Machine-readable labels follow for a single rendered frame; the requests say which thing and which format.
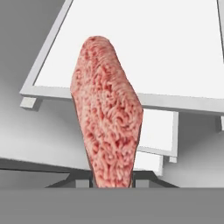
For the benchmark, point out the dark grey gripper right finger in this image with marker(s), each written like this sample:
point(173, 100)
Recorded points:
point(148, 180)

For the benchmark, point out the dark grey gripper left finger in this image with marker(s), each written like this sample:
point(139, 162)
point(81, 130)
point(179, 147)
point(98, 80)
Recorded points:
point(76, 181)

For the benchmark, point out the white glass freezer shelf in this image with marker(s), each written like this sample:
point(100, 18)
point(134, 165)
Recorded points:
point(159, 131)
point(147, 164)
point(145, 52)

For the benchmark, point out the pink raw steak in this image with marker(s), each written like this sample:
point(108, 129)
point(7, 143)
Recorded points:
point(108, 116)

